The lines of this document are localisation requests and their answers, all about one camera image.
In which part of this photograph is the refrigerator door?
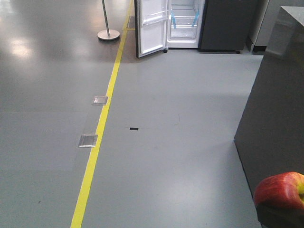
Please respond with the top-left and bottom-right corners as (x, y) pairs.
(134, 0), (169, 58)

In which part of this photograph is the grey kitchen island cabinet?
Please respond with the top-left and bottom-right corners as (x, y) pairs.
(234, 6), (304, 191)

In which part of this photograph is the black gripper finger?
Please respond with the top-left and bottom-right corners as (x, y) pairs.
(256, 205), (304, 228)

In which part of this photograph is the metal stanchion pole with base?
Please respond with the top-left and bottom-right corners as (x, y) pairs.
(97, 0), (120, 41)

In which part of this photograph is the refrigerator body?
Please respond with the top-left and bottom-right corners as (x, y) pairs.
(167, 0), (257, 53)

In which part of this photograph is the metal floor outlet plate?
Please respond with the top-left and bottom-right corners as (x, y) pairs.
(92, 96), (108, 106)
(78, 134), (98, 148)

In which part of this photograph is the red yellow apple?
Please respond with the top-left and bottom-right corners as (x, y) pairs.
(254, 171), (304, 209)

